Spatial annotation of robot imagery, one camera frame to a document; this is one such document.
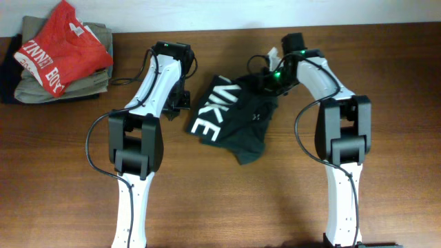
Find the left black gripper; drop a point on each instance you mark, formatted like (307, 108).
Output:
(172, 109)

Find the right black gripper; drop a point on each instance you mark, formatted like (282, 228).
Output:
(264, 85)

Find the dark green Nike t-shirt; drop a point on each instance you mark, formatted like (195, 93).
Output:
(233, 115)

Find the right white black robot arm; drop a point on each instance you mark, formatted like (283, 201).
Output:
(342, 138)

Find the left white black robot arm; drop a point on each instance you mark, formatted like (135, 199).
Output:
(135, 136)

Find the folded light blue garment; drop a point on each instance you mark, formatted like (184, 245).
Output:
(111, 53)

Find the red printed t-shirt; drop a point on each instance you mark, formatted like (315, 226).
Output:
(62, 52)

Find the folded black garment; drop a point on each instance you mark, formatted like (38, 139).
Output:
(11, 73)

